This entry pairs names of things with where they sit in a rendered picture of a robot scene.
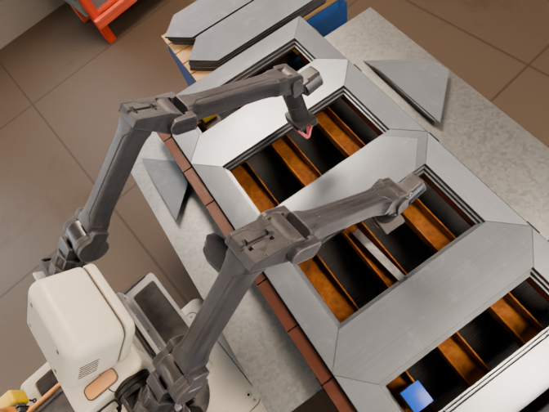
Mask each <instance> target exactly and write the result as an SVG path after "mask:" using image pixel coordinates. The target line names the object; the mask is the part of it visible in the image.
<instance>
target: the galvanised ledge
mask: <svg viewBox="0 0 549 412"><path fill-rule="evenodd" d="M142 158H146V159H161V160H170V161H176V160H175V159H174V158H173V156H172V154H171V153H170V151H169V149H168V148H167V147H166V145H165V144H164V143H163V141H162V140H161V138H160V137H159V136H158V134H157V133H156V132H152V133H151V135H150V137H148V139H147V140H146V142H145V144H144V145H143V147H142V149H141V152H140V153H139V155H138V157H137V160H136V162H135V164H134V166H133V169H132V171H131V174H132V175H133V177H134V179H135V180H136V183H137V185H138V186H139V187H140V189H141V191H142V193H143V195H144V197H145V198H146V200H147V202H148V203H149V205H150V207H151V208H152V210H153V212H154V214H155V216H156V218H157V219H158V221H159V223H160V225H161V226H162V228H163V230H164V231H165V233H166V235H167V237H168V238H169V240H170V242H171V243H172V246H173V248H174V249H175V250H176V253H177V254H178V256H179V258H180V260H181V261H182V263H183V265H184V267H185V269H186V270H187V272H188V273H189V275H190V278H191V279H192V281H193V282H194V284H195V286H196V288H197V290H198V291H199V293H200V295H201V296H202V298H203V300H204V299H205V298H206V297H207V295H208V292H209V290H210V289H211V287H212V285H213V283H214V282H215V280H216V278H217V276H218V274H219V273H220V271H219V270H218V269H216V268H215V267H214V266H213V265H212V264H211V263H210V262H209V261H208V260H207V258H206V257H205V256H204V254H203V246H204V242H205V240H206V235H208V234H211V233H215V234H217V235H219V236H220V237H221V238H223V239H224V240H225V239H226V237H225V236H224V234H223V233H222V231H221V229H220V228H219V226H218V225H217V223H216V222H215V220H214V219H213V217H212V215H211V214H210V212H209V211H208V210H207V208H206V206H205V205H204V203H203V201H202V200H201V199H200V198H199V196H198V194H197V193H196V191H195V190H194V188H193V187H192V186H191V185H190V183H189V182H188V186H187V189H186V192H185V197H184V199H183V202H182V205H181V209H180V212H179V214H178V218H177V220H176V219H175V218H174V216H173V214H172V212H171V210H170V209H169V207H168V206H167V204H166V202H165V200H164V199H163V197H162V195H161V194H160V192H159V190H158V188H157V186H156V185H155V184H154V181H153V180H152V178H151V176H150V175H149V173H148V171H147V170H146V169H147V168H146V167H145V165H144V164H143V161H142V160H143V159H142ZM177 165H178V163H177ZM178 166H179V165H178ZM179 167H180V166H179ZM222 333H223V335H224V336H225V339H226V341H227V342H228V344H229V345H230V347H231V349H232V351H233V353H234V354H235V356H236V358H237V359H238V361H239V363H240V364H241V366H242V368H243V371H244V372H245V374H246V375H247V377H248V379H249V381H250V383H251V384H252V386H253V388H254V389H255V391H256V393H257V395H258V396H259V398H260V400H261V402H262V404H263V405H264V406H265V408H266V411H267V412H292V411H294V410H295V409H296V408H297V407H299V406H300V405H302V404H303V403H304V402H306V401H307V400H309V399H310V398H311V397H312V396H313V395H315V394H316V393H317V392H319V391H320V390H322V389H323V388H322V387H321V385H320V384H319V382H318V380H317V379H316V378H317V377H316V376H315V374H314V372H313V370H312V369H311V367H310V366H309V365H308V363H307V362H306V360H305V358H304V357H303V355H302V354H301V352H300V351H299V349H298V348H297V346H296V344H295V343H294V341H293V340H292V339H291V337H290V336H289V334H288V332H287V330H286V329H285V328H284V327H283V325H282V323H281V322H280V320H279V318H278V317H277V315H276V314H275V312H274V311H273V309H272V308H271V306H270V304H269V303H268V302H267V301H266V298H265V297H264V295H263V294H262V292H261V291H260V290H259V288H258V287H257V285H256V283H255V282H254V281H253V283H252V284H251V286H250V288H249V289H248V291H247V292H246V294H245V295H244V297H243V299H242V301H241V303H240V304H239V305H238V307H237V309H236V310H235V312H234V314H233V315H232V316H231V318H230V320H229V322H228V324H227V325H226V327H225V328H224V330H223V331H222Z"/></svg>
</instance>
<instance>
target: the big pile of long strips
mask: <svg viewBox="0 0 549 412"><path fill-rule="evenodd" d="M325 2H326V0H198V1H196V2H194V3H192V4H191V5H189V6H188V7H186V8H184V9H183V10H181V11H179V12H177V13H176V14H175V15H173V17H172V21H171V23H170V25H169V27H168V30H167V33H166V35H165V38H167V39H168V40H169V41H170V42H172V44H177V45H194V46H193V49H192V52H191V54H190V58H189V60H188V62H189V65H190V70H198V71H214V70H215V69H217V68H219V67H220V66H222V65H223V64H225V63H226V62H228V61H229V60H231V59H233V58H235V57H236V56H237V55H239V54H240V53H242V52H244V51H246V50H247V49H249V48H250V47H251V46H253V45H255V44H256V43H258V42H260V41H261V40H262V39H264V38H266V37H267V36H269V35H270V34H272V33H273V32H275V31H276V30H278V29H280V28H281V27H283V26H285V25H286V24H287V23H289V22H290V21H292V20H294V19H296V18H297V17H298V16H300V17H302V18H303V17H304V16H306V15H308V14H309V13H311V12H312V11H314V10H315V9H317V8H318V7H321V6H322V5H324V4H325Z"/></svg>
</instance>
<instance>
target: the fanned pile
mask: <svg viewBox="0 0 549 412"><path fill-rule="evenodd" d="M142 159H143V160H142V161H143V164H144V165H145V167H146V168H147V169H146V170H147V171H148V173H149V175H150V176H151V178H152V180H153V181H154V184H155V185H156V186H157V188H158V190H159V192H160V194H161V195H162V197H163V199H164V200H165V202H166V204H167V206H168V207H169V209H170V210H171V212H172V214H173V216H174V218H175V219H176V220H177V218H178V214H179V212H180V209H181V205H182V202H183V199H184V197H185V192H186V189H187V186H188V181H187V179H186V177H185V175H184V173H183V172H182V171H181V169H180V167H179V166H178V165H177V163H176V161H170V160H161V159H146V158H142Z"/></svg>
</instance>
